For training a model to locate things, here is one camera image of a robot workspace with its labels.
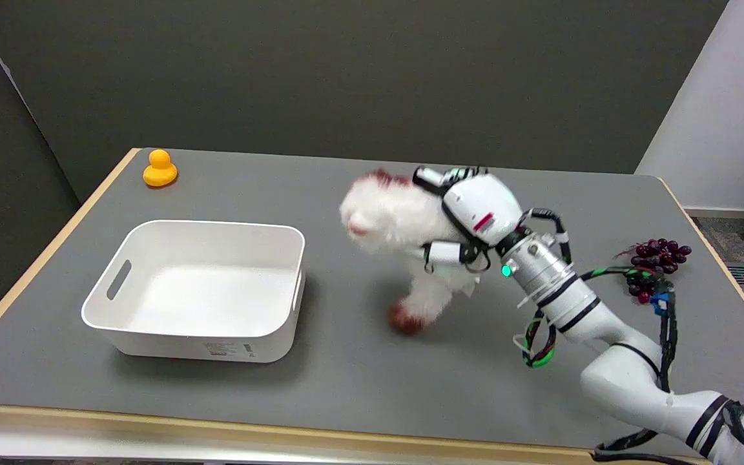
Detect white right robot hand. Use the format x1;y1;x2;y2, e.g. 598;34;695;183
412;165;526;274

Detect white plush toy red paws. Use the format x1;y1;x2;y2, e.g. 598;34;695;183
339;170;481;335

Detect white plastic container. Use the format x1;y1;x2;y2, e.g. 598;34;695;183
81;220;307;364

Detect dark red grape bunch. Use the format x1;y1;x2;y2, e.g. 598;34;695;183
619;238;693;305

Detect yellow rubber duck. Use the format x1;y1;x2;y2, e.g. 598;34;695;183
143;149;178;188

